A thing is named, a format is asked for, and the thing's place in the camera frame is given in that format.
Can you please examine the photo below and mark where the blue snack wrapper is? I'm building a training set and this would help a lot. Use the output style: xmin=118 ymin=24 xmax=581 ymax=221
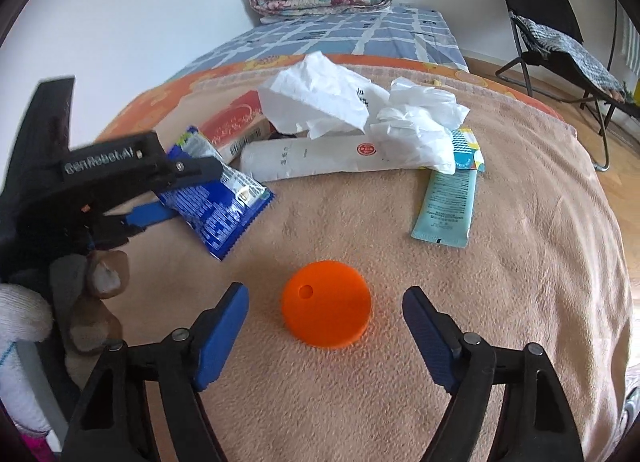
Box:
xmin=158 ymin=126 xmax=273 ymax=260

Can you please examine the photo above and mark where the red and white box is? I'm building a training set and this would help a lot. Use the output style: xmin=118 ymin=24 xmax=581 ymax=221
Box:
xmin=198 ymin=90 xmax=274 ymax=164

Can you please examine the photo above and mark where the light blue sachet pack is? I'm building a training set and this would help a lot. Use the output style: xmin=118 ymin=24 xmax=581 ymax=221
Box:
xmin=411 ymin=170 xmax=477 ymax=248

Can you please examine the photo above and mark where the white paper bag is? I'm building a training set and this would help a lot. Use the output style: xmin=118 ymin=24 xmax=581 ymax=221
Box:
xmin=257 ymin=52 xmax=390 ymax=139

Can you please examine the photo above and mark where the white tissue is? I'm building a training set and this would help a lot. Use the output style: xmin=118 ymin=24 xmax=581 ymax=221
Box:
xmin=366 ymin=77 xmax=470 ymax=175

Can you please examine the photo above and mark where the left hand in white glove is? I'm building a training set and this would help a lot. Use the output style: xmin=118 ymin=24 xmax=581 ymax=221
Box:
xmin=1 ymin=251 xmax=130 ymax=440

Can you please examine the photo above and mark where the orange round disc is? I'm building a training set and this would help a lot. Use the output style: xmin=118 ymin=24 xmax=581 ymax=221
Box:
xmin=280 ymin=260 xmax=372 ymax=349

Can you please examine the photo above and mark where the beige fleece blanket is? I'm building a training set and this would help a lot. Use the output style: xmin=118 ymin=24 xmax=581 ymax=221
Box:
xmin=107 ymin=80 xmax=631 ymax=461

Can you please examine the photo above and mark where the orange floral bed sheet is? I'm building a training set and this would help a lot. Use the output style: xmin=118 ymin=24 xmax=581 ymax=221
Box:
xmin=98 ymin=54 xmax=563 ymax=141

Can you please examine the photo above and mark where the blue checked mattress cover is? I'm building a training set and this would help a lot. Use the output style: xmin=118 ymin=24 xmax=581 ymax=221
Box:
xmin=172 ymin=4 xmax=468 ymax=79

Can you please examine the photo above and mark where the checked cushion on chair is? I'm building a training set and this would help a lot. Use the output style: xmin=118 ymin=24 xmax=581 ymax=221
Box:
xmin=511 ymin=13 xmax=625 ymax=98

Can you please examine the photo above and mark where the black folding chair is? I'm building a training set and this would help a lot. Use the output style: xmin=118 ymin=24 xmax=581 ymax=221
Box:
xmin=495 ymin=0 xmax=639 ymax=173

